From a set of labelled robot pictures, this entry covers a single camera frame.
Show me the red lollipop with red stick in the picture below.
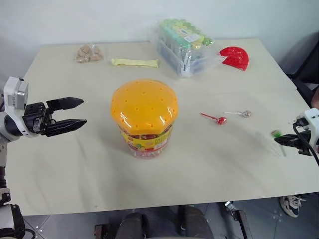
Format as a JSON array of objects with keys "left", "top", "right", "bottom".
[{"left": 200, "top": 112, "right": 227, "bottom": 125}]

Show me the pale lollipop with white stick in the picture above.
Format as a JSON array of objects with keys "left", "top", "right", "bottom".
[{"left": 224, "top": 109, "right": 253, "bottom": 118}]

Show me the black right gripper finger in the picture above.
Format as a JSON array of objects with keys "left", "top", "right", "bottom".
[
  {"left": 278, "top": 140, "right": 301, "bottom": 150},
  {"left": 274, "top": 133, "right": 300, "bottom": 143}
]

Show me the orange burger-shaped jar lid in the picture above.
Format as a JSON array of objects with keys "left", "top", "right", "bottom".
[{"left": 110, "top": 79, "right": 180, "bottom": 136}]

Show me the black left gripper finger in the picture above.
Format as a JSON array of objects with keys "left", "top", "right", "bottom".
[
  {"left": 46, "top": 97, "right": 85, "bottom": 114},
  {"left": 45, "top": 119, "right": 88, "bottom": 137}
]

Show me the dark rounded shape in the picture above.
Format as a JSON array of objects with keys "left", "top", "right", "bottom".
[
  {"left": 177, "top": 205, "right": 215, "bottom": 239},
  {"left": 116, "top": 212, "right": 151, "bottom": 239}
]

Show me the clear plastic lollipop jar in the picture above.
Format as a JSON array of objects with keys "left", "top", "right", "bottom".
[{"left": 119, "top": 123, "right": 174, "bottom": 160}]

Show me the green lollipop with green stick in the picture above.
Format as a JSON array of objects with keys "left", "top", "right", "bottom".
[{"left": 271, "top": 129, "right": 287, "bottom": 157}]

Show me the red fan-shaped plastic piece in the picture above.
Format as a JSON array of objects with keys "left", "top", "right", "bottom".
[{"left": 218, "top": 45, "right": 251, "bottom": 73}]

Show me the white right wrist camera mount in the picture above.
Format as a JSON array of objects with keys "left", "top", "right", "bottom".
[{"left": 296, "top": 108, "right": 319, "bottom": 148}]

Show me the plastic-wrapped pack of small bottles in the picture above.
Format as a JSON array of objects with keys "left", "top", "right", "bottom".
[{"left": 149, "top": 18, "right": 220, "bottom": 79}]

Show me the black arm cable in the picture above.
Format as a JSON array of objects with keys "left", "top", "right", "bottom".
[
  {"left": 9, "top": 203, "right": 37, "bottom": 239},
  {"left": 292, "top": 121, "right": 319, "bottom": 167}
]

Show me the black metal frame with bracket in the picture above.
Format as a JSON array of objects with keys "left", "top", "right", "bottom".
[{"left": 223, "top": 200, "right": 251, "bottom": 239}]

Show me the white and dark sneaker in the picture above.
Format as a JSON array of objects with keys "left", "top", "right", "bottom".
[{"left": 279, "top": 195, "right": 307, "bottom": 219}]

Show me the long yellow snack packet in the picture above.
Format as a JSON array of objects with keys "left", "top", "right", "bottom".
[{"left": 110, "top": 58, "right": 160, "bottom": 69}]

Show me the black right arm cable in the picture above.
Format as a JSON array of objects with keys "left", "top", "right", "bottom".
[{"left": 292, "top": 121, "right": 319, "bottom": 167}]

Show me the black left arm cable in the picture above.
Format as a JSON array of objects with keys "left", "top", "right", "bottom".
[{"left": 9, "top": 203, "right": 37, "bottom": 239}]

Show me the clear bag of brown snacks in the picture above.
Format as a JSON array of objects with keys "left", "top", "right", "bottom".
[{"left": 73, "top": 43, "right": 104, "bottom": 64}]

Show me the black chair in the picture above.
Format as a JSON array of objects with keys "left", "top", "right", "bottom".
[{"left": 278, "top": 31, "right": 319, "bottom": 93}]

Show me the small dark block on floor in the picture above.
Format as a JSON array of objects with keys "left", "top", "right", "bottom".
[{"left": 94, "top": 223, "right": 111, "bottom": 239}]

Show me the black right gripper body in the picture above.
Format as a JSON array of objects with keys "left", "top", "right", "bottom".
[{"left": 296, "top": 130, "right": 314, "bottom": 157}]

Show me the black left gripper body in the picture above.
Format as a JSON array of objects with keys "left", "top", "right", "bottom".
[{"left": 22, "top": 101, "right": 55, "bottom": 137}]

